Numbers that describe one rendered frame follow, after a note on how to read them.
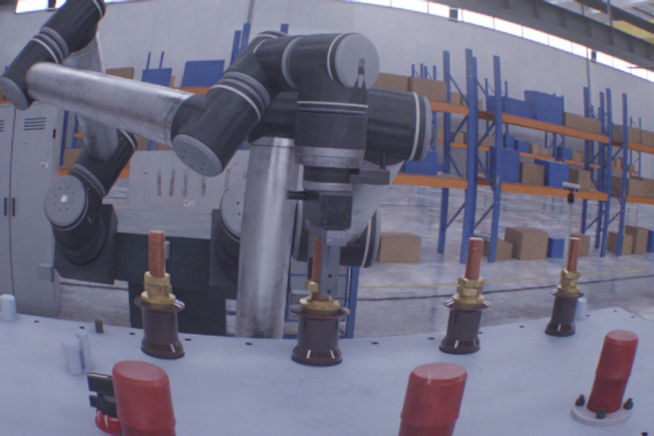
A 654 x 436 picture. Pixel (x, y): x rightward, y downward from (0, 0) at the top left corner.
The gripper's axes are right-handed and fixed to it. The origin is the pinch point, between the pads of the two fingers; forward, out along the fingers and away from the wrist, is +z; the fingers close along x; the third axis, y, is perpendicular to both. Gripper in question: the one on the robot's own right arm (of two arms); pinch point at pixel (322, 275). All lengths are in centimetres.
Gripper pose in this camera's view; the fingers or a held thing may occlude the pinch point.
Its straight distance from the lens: 118.2
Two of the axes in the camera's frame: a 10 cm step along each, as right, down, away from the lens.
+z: -0.6, 9.9, 1.3
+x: 2.1, 1.4, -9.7
